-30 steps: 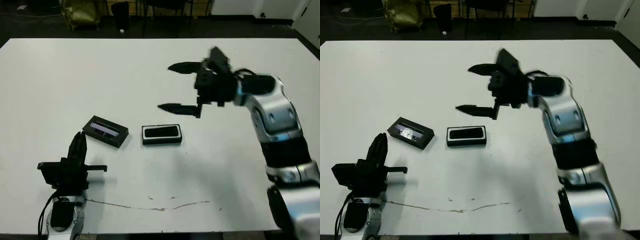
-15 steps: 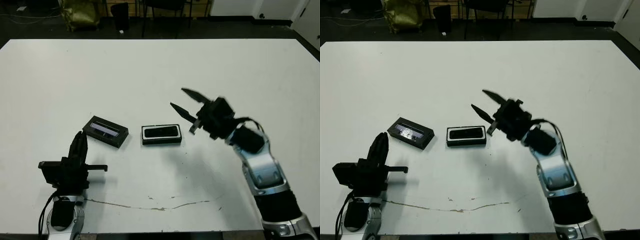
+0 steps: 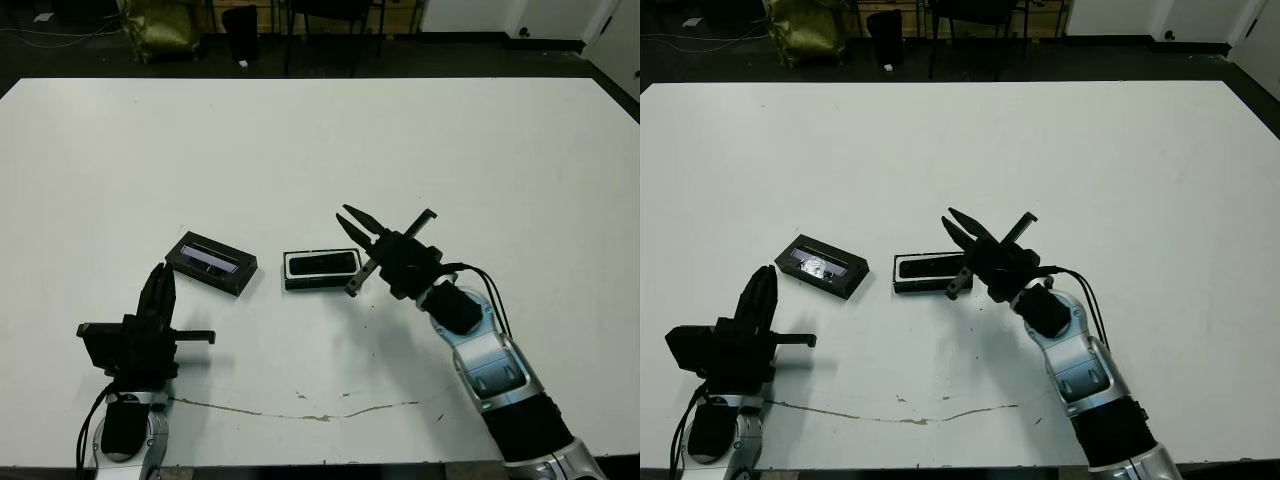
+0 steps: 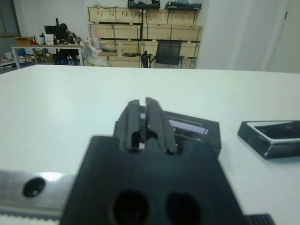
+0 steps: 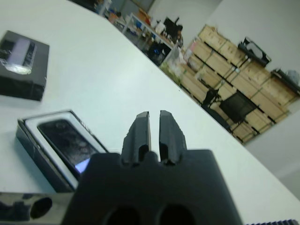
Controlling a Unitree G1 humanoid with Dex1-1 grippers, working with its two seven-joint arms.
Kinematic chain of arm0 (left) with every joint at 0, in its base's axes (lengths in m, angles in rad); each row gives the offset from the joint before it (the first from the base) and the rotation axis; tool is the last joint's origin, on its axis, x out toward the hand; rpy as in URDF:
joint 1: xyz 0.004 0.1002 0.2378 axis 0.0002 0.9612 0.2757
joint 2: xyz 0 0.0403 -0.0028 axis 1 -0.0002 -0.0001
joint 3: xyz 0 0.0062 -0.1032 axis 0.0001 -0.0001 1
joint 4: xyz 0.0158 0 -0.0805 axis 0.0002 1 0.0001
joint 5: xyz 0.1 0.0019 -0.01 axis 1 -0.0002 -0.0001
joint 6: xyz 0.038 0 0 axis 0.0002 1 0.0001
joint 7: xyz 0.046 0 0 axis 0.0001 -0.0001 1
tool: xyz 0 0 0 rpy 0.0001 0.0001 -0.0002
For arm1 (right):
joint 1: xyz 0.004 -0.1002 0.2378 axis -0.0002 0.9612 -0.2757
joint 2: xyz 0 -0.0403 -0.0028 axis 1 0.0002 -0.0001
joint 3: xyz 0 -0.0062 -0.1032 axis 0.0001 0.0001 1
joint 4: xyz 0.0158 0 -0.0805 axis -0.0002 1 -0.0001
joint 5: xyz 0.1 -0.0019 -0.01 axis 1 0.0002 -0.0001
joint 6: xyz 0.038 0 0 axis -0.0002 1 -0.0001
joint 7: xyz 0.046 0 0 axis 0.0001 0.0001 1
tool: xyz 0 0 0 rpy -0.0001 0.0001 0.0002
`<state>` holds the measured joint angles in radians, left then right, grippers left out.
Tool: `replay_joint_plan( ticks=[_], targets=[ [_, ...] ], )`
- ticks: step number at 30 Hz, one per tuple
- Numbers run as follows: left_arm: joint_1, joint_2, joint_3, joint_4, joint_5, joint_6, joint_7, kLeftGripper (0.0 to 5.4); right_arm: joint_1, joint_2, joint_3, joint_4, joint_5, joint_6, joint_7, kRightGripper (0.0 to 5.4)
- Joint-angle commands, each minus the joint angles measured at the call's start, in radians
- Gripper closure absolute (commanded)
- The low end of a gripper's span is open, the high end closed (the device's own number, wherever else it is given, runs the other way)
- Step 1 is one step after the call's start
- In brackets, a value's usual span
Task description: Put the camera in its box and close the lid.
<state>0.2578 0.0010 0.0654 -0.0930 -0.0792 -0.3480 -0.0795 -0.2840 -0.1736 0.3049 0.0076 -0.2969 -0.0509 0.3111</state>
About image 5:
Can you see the white-framed wooden desk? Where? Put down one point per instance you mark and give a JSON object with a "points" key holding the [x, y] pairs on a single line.
{"points": [[150, 29]]}

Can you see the black printed box lid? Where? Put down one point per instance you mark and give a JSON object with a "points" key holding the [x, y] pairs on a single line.
{"points": [[23, 82]]}

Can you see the wooden crate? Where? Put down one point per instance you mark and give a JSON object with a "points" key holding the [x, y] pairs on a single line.
{"points": [[218, 41], [209, 76], [260, 75], [267, 107], [192, 82], [213, 59], [246, 134], [263, 120]]}

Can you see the orange cardboard box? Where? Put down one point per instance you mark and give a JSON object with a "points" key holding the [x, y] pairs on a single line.
{"points": [[143, 13]]}

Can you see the crumpled plastic bag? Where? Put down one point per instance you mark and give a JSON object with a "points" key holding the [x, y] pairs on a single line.
{"points": [[174, 63]]}

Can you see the black box with white inlay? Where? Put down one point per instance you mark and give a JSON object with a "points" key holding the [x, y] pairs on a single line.
{"points": [[30, 145]]}

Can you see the black moulded case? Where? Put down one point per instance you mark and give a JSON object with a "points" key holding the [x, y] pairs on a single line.
{"points": [[254, 50]]}

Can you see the grey plastic bag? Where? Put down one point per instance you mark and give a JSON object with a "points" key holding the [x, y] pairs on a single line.
{"points": [[294, 75]]}

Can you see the black computer monitor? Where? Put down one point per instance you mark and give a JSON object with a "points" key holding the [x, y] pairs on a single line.
{"points": [[171, 24]]}

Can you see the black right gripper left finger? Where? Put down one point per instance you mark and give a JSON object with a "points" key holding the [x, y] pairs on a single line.
{"points": [[137, 140]]}

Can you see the seated person in dark clothes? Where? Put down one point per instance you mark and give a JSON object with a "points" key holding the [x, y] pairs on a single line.
{"points": [[179, 35]]}

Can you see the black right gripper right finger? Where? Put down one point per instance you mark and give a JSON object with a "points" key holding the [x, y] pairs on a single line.
{"points": [[171, 140]]}

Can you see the black flat tray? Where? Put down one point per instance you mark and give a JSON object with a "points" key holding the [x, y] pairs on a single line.
{"points": [[286, 80]]}

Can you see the black mesh office chair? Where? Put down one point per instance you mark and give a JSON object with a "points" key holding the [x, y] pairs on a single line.
{"points": [[237, 106]]}

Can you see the pink package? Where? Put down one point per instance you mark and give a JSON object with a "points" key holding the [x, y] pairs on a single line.
{"points": [[192, 48]]}

